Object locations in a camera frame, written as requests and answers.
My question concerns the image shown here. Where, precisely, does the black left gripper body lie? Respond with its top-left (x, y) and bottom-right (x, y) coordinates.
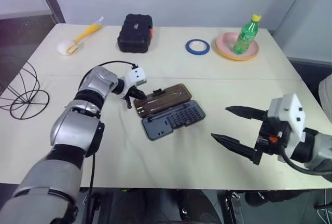
top-left (120, 85), bottom-right (137, 101)

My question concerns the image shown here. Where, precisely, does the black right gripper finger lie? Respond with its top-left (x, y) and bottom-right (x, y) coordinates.
top-left (210, 132), bottom-right (260, 161)
top-left (225, 105), bottom-right (268, 121)

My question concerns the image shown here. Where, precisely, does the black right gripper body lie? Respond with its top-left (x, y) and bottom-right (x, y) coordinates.
top-left (252, 110), bottom-right (294, 165)

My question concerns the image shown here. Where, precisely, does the open screwdriver bit case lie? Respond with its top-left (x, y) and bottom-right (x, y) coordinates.
top-left (133, 83), bottom-right (207, 142)

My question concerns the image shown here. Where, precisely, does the black hard tool case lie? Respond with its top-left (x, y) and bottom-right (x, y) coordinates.
top-left (117, 13), bottom-right (155, 54)

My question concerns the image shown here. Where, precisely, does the yellow plate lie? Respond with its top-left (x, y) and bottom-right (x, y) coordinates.
top-left (214, 39), bottom-right (260, 62)

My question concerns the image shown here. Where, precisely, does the dark rounded shape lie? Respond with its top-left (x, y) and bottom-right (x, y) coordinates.
top-left (244, 189), bottom-right (310, 208)

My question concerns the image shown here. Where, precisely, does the blue tape roll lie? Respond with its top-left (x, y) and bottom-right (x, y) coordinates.
top-left (185, 38), bottom-right (212, 56)

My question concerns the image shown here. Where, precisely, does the green bottle yellow cap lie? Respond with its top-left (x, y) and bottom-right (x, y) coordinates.
top-left (232, 13), bottom-right (262, 55)

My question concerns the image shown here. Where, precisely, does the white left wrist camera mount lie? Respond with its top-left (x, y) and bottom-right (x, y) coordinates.
top-left (123, 66), bottom-right (148, 88)

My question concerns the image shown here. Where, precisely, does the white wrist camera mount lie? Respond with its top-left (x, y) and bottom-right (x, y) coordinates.
top-left (123, 66), bottom-right (148, 88)
top-left (268, 93), bottom-right (307, 142)

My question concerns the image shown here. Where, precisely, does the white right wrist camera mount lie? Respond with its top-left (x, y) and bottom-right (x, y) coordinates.
top-left (268, 93), bottom-right (307, 142)

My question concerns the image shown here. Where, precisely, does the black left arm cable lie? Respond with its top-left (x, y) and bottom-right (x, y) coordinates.
top-left (79, 60), bottom-right (139, 90)

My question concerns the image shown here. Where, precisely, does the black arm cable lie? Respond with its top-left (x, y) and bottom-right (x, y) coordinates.
top-left (276, 141), bottom-right (332, 182)
top-left (79, 60), bottom-right (139, 90)

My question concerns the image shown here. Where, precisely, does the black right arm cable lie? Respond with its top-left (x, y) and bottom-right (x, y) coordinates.
top-left (276, 141), bottom-right (332, 182)

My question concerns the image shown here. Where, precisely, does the black metal bracket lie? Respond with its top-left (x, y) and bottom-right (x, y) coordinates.
top-left (224, 191), bottom-right (245, 224)

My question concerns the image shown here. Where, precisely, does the yellow handled white sponge brush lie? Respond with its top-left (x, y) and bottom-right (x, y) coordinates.
top-left (57, 16), bottom-right (105, 57)

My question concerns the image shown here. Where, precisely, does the black wire frame basket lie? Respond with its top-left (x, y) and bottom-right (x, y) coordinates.
top-left (0, 61), bottom-right (50, 120)

